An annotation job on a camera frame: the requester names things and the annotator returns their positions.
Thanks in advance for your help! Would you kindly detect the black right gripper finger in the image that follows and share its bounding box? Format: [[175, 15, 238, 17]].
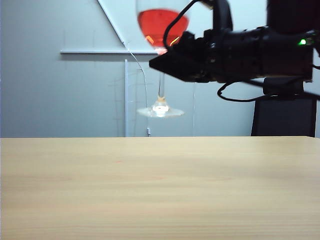
[[149, 48, 210, 83], [172, 31, 205, 52]]

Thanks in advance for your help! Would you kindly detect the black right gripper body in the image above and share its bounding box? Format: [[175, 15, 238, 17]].
[[202, 26, 264, 84]]

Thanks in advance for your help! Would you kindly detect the wine glass with red liquid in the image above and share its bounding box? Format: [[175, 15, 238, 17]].
[[136, 0, 190, 119]]

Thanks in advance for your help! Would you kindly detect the black office chair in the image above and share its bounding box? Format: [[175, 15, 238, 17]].
[[250, 77, 318, 139]]

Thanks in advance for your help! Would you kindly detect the thin white wall wire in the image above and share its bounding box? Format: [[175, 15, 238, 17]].
[[126, 44, 149, 130]]

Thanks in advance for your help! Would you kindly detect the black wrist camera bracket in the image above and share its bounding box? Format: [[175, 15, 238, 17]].
[[199, 0, 234, 32]]

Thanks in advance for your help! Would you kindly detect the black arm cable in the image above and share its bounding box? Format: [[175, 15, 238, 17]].
[[216, 79, 320, 102]]

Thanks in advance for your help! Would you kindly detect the vertical white wall strip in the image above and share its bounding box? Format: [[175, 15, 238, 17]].
[[124, 59, 130, 138]]

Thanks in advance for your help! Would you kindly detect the diagonal white wall strip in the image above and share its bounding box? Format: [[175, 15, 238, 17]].
[[96, 0, 127, 47]]

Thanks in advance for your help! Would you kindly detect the horizontal white wall strip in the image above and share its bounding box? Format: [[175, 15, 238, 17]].
[[59, 49, 161, 56]]

